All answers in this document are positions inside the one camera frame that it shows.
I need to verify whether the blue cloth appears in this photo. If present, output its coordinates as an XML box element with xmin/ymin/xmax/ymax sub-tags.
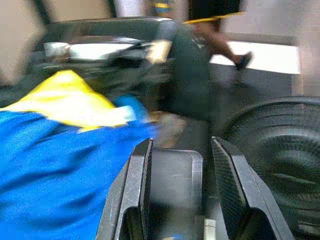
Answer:
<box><xmin>0</xmin><ymin>96</ymin><xmax>161</xmax><ymax>240</ymax></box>

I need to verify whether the black kitchen counter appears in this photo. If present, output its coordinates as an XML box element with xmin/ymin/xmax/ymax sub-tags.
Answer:
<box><xmin>32</xmin><ymin>34</ymin><xmax>301</xmax><ymax>76</ymax></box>

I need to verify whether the black floor fan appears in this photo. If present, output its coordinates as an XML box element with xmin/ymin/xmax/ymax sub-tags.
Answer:
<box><xmin>222</xmin><ymin>96</ymin><xmax>320</xmax><ymax>237</ymax></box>

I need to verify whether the person in dark clothes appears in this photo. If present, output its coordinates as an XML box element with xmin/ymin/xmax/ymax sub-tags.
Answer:
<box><xmin>149</xmin><ymin>0</ymin><xmax>253</xmax><ymax>121</ymax></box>

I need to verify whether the yellow cloth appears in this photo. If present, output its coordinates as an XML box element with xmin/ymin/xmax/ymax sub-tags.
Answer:
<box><xmin>0</xmin><ymin>69</ymin><xmax>131</xmax><ymax>133</ymax></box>

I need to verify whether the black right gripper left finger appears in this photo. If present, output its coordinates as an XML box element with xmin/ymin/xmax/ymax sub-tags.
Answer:
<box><xmin>96</xmin><ymin>137</ymin><xmax>154</xmax><ymax>240</ymax></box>

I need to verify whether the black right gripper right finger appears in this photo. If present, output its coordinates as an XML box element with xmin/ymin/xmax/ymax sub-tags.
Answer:
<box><xmin>211</xmin><ymin>136</ymin><xmax>296</xmax><ymax>240</ymax></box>

